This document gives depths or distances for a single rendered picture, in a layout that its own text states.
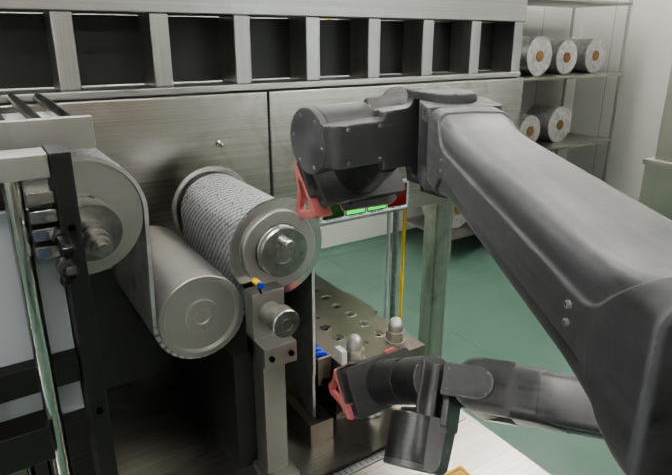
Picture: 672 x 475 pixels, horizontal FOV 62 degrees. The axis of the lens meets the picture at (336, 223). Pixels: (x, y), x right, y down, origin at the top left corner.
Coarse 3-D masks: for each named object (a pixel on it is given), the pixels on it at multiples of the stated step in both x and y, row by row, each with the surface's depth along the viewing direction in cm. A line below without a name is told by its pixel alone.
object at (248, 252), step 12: (264, 216) 78; (276, 216) 78; (288, 216) 80; (252, 228) 77; (264, 228) 78; (300, 228) 81; (252, 240) 77; (312, 240) 83; (252, 252) 78; (312, 252) 83; (252, 264) 78; (252, 276) 79; (264, 276) 80; (288, 276) 82
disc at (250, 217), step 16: (256, 208) 77; (272, 208) 79; (288, 208) 80; (304, 208) 82; (240, 224) 77; (240, 240) 77; (320, 240) 85; (240, 256) 78; (240, 272) 79; (304, 272) 85; (288, 288) 84
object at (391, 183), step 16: (320, 176) 57; (336, 176) 58; (352, 176) 56; (368, 176) 55; (384, 176) 56; (400, 176) 62; (320, 192) 57; (336, 192) 57; (352, 192) 58; (368, 192) 59; (384, 192) 60; (400, 192) 61
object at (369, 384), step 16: (400, 352) 76; (352, 368) 72; (368, 368) 73; (384, 368) 70; (352, 384) 71; (368, 384) 72; (384, 384) 69; (352, 400) 71; (368, 400) 72; (384, 400) 70; (368, 416) 71
